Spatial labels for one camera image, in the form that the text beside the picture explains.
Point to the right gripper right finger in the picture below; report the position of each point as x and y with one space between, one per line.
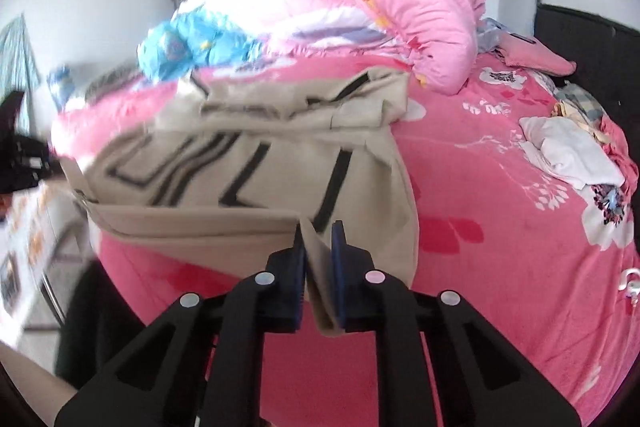
407 327

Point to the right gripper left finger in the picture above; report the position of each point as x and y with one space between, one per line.
270 301

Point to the beige jacket with black stripes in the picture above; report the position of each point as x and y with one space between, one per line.
224 175

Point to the teal patterned curtain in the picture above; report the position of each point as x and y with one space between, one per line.
19 71

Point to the grey knitted cloth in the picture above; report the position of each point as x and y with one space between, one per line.
112 80

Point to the pink floral bed sheet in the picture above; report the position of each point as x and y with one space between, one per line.
529 252

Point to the blue patterned quilt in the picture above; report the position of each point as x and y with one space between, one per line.
194 40

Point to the white crumpled garment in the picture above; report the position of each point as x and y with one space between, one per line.
559 148

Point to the pink pillow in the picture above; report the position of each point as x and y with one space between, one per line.
517 51

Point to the pink floral quilt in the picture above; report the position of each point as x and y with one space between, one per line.
437 38

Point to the black headboard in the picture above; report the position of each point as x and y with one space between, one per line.
607 58

